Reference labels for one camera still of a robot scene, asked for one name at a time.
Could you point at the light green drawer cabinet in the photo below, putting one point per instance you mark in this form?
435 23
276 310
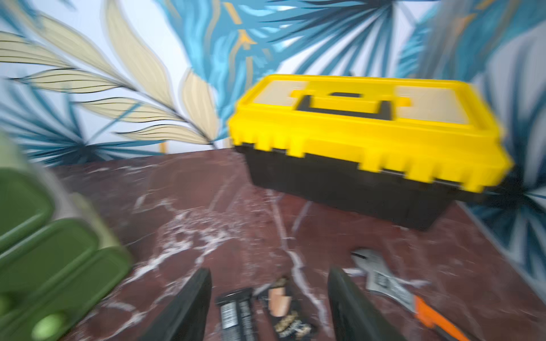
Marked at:
67 205

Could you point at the black brown cookie packet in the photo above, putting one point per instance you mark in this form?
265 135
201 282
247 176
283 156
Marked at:
281 304

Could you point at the green drawer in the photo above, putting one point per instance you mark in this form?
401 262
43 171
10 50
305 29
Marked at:
26 206

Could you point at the right metal corner post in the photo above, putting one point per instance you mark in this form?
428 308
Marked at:
445 27

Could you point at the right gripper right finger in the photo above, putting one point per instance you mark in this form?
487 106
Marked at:
354 316

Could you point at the yellow black toolbox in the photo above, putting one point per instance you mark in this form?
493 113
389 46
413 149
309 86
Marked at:
401 150

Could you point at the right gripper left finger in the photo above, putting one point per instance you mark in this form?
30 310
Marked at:
185 317

